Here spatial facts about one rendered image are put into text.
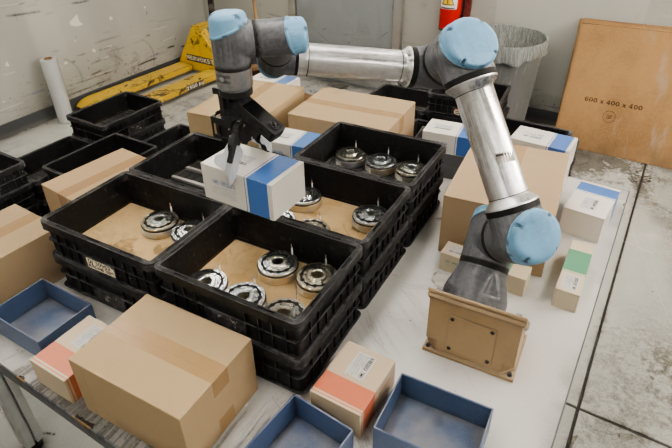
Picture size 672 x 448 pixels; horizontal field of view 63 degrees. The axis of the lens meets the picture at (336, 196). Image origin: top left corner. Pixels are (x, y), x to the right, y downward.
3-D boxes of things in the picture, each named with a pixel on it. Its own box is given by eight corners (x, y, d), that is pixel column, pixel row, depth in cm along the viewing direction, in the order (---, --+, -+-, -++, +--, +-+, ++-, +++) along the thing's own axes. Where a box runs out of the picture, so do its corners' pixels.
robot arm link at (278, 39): (298, 29, 119) (248, 33, 117) (305, 7, 108) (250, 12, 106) (304, 64, 119) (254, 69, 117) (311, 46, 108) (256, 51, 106)
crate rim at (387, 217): (412, 194, 153) (412, 187, 152) (365, 252, 131) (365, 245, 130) (292, 163, 170) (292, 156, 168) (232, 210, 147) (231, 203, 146)
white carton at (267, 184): (305, 195, 127) (303, 162, 122) (274, 221, 118) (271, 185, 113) (239, 174, 136) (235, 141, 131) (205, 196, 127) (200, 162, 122)
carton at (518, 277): (528, 284, 151) (532, 267, 148) (522, 297, 147) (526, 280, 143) (446, 257, 162) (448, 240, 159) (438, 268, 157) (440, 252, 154)
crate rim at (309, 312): (365, 253, 131) (365, 245, 130) (298, 335, 109) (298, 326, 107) (232, 210, 147) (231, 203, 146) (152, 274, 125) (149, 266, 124)
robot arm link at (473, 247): (494, 269, 137) (509, 218, 138) (523, 272, 123) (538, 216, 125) (451, 254, 135) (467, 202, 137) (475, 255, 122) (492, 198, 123)
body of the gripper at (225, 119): (235, 128, 125) (229, 78, 119) (265, 136, 121) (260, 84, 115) (213, 141, 120) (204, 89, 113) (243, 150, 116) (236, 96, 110)
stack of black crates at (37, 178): (86, 189, 306) (69, 134, 288) (122, 204, 293) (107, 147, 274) (19, 224, 278) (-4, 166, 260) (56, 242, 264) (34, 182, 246)
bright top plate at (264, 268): (306, 261, 137) (306, 259, 136) (279, 282, 130) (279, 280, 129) (276, 246, 142) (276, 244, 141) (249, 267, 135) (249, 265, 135)
